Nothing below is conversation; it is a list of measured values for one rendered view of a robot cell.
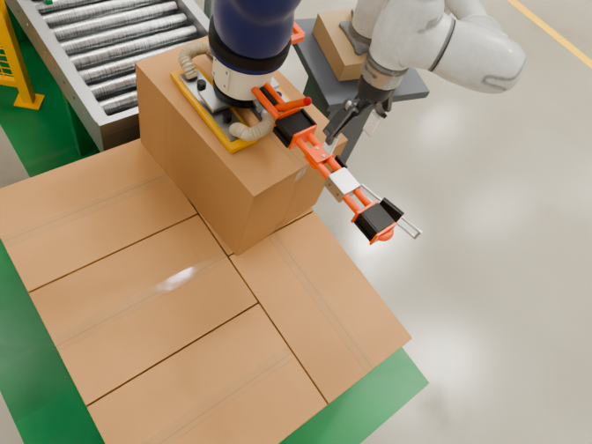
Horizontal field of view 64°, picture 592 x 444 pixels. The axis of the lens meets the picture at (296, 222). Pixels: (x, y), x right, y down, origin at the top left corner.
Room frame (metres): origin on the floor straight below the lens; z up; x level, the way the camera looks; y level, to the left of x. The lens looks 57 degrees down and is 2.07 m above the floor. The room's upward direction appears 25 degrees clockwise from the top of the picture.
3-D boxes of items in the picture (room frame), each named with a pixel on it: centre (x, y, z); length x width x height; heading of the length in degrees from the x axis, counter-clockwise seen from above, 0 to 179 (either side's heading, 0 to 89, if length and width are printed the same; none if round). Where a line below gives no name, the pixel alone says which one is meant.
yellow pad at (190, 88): (0.97, 0.38, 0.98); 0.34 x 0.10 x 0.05; 59
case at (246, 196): (1.06, 0.32, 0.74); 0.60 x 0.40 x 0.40; 63
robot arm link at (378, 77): (0.84, -0.03, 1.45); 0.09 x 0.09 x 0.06
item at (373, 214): (0.74, -0.18, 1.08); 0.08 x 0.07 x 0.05; 59
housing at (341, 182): (0.81, -0.07, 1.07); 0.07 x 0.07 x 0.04; 59
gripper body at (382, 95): (0.84, -0.03, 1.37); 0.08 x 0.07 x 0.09; 148
